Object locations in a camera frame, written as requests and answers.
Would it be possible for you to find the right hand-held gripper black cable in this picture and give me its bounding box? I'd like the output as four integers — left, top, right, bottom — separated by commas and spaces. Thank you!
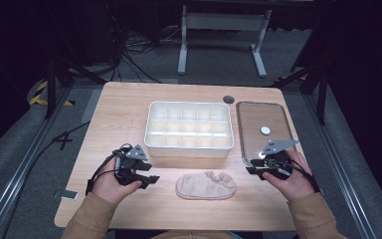
267, 158, 321, 194

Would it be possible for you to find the grey tape piece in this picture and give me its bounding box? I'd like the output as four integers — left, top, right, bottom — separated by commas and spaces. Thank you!
53, 189, 80, 201

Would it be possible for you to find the yellow black hazard tape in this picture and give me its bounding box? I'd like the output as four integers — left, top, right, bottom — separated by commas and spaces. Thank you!
28, 80, 76, 108

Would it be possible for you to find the white divided storage box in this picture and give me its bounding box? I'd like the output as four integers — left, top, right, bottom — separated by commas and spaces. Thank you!
143, 100, 236, 159

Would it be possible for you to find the black tape cross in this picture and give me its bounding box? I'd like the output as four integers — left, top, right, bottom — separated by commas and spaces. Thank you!
52, 131, 75, 151

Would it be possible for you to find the person's tan clothing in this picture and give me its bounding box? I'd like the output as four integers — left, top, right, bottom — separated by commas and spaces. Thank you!
148, 229, 244, 239

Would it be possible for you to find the person's left hand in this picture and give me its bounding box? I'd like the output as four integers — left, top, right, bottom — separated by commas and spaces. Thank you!
91, 156, 143, 205

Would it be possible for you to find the clear plastic box lid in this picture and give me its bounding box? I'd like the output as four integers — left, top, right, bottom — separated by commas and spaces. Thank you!
235, 101, 300, 167

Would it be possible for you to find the person's right hand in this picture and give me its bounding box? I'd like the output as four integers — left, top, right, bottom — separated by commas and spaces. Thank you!
262, 149, 314, 202

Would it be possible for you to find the white metal desk frame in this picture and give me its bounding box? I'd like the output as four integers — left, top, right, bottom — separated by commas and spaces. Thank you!
176, 4, 274, 80

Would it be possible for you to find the beige sock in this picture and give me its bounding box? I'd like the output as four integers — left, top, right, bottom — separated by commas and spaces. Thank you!
174, 170, 238, 201

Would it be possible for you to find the bundle of black cables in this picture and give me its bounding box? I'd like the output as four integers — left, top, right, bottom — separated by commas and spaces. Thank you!
111, 24, 182, 84

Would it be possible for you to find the aluminium floor rail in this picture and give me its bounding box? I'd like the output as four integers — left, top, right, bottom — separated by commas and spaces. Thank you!
0, 87, 73, 239
302, 93, 380, 239

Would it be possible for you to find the black metal stand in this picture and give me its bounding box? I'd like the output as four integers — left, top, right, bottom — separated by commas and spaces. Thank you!
44, 55, 107, 120
273, 62, 330, 126

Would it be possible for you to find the left hand-held gripper black cable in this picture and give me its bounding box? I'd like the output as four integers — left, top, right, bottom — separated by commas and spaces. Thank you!
85, 142, 134, 197

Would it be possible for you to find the hand-held gripper black cable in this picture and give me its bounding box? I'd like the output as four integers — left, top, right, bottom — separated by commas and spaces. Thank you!
267, 158, 321, 194
85, 142, 134, 197

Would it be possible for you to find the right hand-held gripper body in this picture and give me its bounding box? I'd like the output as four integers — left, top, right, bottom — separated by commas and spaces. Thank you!
258, 138, 300, 181

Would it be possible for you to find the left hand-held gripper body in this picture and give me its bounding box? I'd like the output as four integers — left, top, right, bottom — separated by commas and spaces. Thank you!
113, 143, 153, 185

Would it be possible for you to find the black floor cable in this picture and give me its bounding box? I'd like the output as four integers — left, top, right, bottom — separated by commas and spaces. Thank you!
0, 120, 92, 239

